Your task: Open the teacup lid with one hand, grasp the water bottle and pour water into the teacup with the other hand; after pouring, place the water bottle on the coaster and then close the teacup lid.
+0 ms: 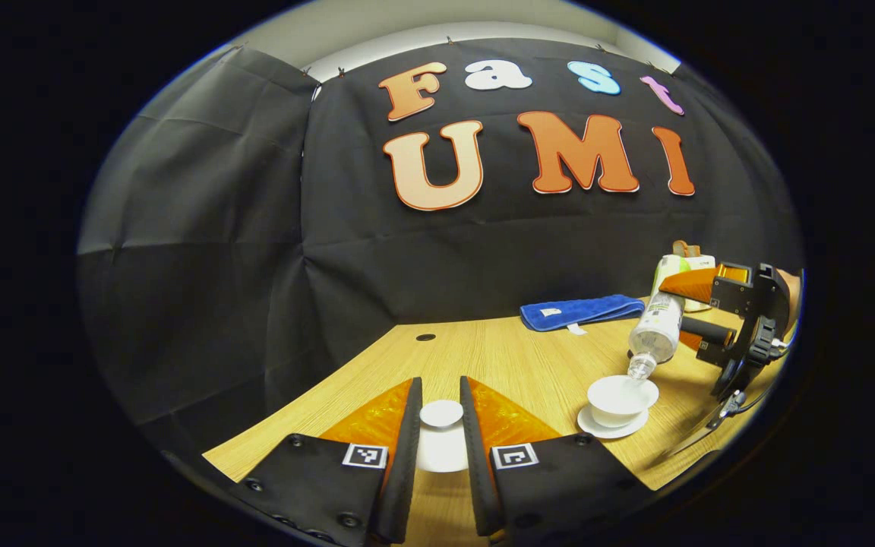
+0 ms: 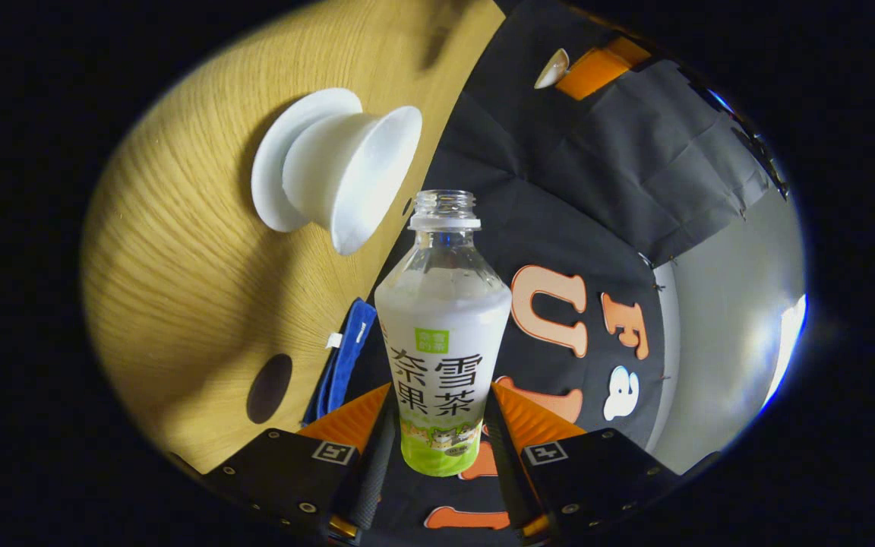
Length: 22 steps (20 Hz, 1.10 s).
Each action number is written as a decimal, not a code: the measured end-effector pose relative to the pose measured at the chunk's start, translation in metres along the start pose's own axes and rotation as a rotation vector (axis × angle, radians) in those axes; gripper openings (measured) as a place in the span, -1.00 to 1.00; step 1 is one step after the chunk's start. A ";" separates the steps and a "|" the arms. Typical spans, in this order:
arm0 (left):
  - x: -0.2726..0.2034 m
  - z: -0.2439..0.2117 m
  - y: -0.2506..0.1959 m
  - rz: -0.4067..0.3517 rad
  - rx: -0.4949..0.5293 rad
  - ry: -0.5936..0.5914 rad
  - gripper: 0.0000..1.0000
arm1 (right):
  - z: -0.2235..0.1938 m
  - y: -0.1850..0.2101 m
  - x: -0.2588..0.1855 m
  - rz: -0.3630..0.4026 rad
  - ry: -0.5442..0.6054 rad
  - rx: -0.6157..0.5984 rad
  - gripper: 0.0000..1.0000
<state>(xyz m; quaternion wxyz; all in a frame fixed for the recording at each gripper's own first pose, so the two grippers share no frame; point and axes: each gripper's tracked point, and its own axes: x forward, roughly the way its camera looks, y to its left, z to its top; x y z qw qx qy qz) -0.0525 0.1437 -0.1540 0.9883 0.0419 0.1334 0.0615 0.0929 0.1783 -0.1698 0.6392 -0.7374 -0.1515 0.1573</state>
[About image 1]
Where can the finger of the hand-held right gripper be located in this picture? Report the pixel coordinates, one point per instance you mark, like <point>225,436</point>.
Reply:
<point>732,292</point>
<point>715,334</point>

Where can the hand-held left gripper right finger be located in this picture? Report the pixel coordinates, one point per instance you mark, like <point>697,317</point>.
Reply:
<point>472,448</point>

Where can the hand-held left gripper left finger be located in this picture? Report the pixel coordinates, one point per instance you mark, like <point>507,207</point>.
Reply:
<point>409,448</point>

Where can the white teacup lid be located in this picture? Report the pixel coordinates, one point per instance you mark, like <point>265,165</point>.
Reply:
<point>441,414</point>

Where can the clear water bottle green label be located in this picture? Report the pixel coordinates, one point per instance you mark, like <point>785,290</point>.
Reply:
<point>658,330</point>

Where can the white teacup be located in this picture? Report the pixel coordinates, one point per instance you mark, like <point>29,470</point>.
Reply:
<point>620,403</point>

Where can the white toaster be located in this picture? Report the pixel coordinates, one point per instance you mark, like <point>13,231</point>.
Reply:
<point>702,264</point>

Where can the toast slice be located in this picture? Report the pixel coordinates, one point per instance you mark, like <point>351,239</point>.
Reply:
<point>685,248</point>

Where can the white saucer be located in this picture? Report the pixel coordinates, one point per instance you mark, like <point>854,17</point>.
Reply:
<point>597,430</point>

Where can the blue towel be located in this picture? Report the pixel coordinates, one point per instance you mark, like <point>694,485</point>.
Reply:
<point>582,310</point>

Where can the black backdrop cloth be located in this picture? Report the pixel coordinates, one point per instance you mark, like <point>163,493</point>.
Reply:
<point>407,258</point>

